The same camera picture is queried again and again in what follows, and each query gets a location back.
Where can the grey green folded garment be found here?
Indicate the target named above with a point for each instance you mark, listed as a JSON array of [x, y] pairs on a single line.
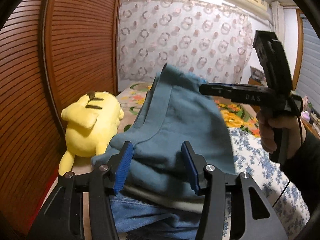
[[191, 205]]

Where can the grey window roller shutter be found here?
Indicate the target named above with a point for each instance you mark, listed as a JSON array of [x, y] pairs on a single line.
[[308, 82]]

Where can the black sleeved right forearm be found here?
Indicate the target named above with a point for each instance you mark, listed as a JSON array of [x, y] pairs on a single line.
[[303, 170]]

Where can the teal blue pants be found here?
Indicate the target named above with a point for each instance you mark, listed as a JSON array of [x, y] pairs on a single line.
[[157, 164]]

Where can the blue denim jeans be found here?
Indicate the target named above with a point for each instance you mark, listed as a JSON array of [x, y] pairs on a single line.
[[143, 220]]

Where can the white wall air conditioner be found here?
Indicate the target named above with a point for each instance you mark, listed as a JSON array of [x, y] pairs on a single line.
[[257, 7]]

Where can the blue floral white bedsheet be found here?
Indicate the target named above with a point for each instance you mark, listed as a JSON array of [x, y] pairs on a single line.
[[287, 200]]

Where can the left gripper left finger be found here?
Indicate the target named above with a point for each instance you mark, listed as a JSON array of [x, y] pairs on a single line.
[[61, 216]]

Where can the yellow plush toy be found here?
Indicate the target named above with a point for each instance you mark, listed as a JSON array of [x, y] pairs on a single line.
[[92, 121]]

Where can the patterned pink circle curtain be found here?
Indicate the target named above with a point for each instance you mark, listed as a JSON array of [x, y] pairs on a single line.
[[211, 41]]

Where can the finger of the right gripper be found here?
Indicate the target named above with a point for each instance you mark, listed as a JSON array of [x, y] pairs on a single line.
[[226, 85], [224, 92]]

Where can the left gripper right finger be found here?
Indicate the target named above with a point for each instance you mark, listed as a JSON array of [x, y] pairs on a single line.
[[252, 215]]

